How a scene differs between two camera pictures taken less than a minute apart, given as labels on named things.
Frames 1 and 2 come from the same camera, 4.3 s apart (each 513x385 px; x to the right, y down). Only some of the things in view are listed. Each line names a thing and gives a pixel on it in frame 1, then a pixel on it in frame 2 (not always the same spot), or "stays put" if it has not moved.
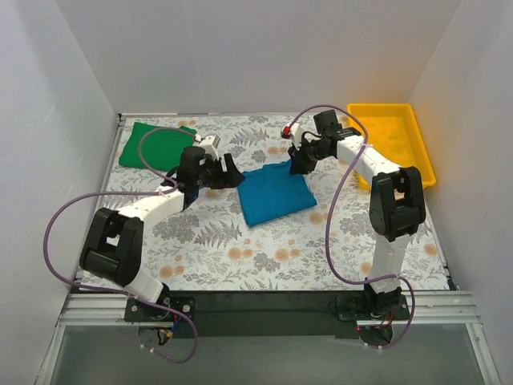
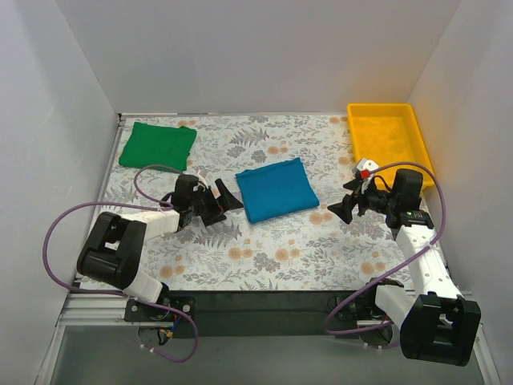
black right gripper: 302,153 to 357,199
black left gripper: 220,175 to 214,202
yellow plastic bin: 393,130 stays put
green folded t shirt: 161,148 stays put
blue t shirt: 272,192 stays put
